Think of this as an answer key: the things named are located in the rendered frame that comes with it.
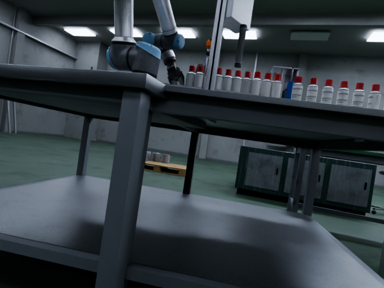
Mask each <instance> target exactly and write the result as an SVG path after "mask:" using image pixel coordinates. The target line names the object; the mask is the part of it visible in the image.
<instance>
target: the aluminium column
mask: <svg viewBox="0 0 384 288"><path fill-rule="evenodd" d="M226 3H227V0H218V1H217V8H216V13H215V21H214V28H213V36H212V40H211V48H210V55H209V63H208V68H207V75H206V83H205V89H206V90H214V89H215V82H216V77H217V70H218V62H219V54H220V50H221V42H222V34H223V27H224V22H225V21H224V18H225V10H226Z"/></svg>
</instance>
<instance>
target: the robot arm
mask: <svg viewBox="0 0 384 288"><path fill-rule="evenodd" d="M153 3H154V7H155V10H156V13H157V16H158V20H159V23H160V26H161V29H162V33H159V34H153V33H151V32H146V33H145V34H144V35H143V38H142V42H141V41H138V42H137V43H136V41H135V40H134V39H133V0H114V34H115V37H114V38H113V39H112V40H111V46H109V47H108V49H107V52H106V58H107V61H108V63H109V65H110V66H111V67H112V68H113V69H115V70H119V71H131V72H132V73H147V74H149V75H150V76H152V77H154V78H155V79H157V74H158V68H159V62H160V60H161V59H162V60H163V62H164V64H165V65H166V66H167V71H168V72H167V74H168V80H169V83H170V84H175V85H177V84H178V83H177V81H178V82H179V83H180V85H185V83H184V82H185V77H184V75H183V73H182V71H181V70H180V68H178V67H176V65H175V62H176V58H175V55H174V52H173V50H172V49H174V50H179V49H182V48H183V47H184V44H185V38H184V36H183V35H182V34H178V31H177V27H176V24H175V20H174V16H173V11H172V9H171V4H170V0H153Z"/></svg>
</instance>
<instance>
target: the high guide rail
mask: <svg viewBox="0 0 384 288"><path fill-rule="evenodd" d="M163 84H165V85H172V86H182V87H191V88H197V89H201V87H194V86H184V85H175V84H169V83H163ZM214 90H216V91H226V92H231V93H241V94H250V93H244V92H238V91H228V90H219V89H214Z"/></svg>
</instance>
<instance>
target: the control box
mask: <svg viewBox="0 0 384 288"><path fill-rule="evenodd" d="M253 4H254V0H227V3H226V10H225V18H224V21H225V22H224V26H225V27H226V28H228V29H229V30H230V31H232V32H233V33H235V34H236V33H239V31H240V25H241V24H246V25H247V30H246V31H249V30H250V24H251V16H252V12H253Z"/></svg>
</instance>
